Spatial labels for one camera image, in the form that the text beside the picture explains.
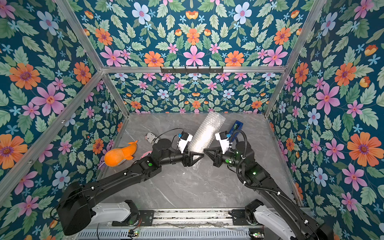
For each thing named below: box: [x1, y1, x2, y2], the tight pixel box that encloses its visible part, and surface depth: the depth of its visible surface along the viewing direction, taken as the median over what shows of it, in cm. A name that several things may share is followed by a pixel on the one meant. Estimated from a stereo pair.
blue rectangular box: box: [228, 120, 244, 140], surface depth 107 cm
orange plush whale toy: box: [104, 140, 139, 168], surface depth 90 cm
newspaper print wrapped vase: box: [144, 132, 160, 144], surface depth 103 cm
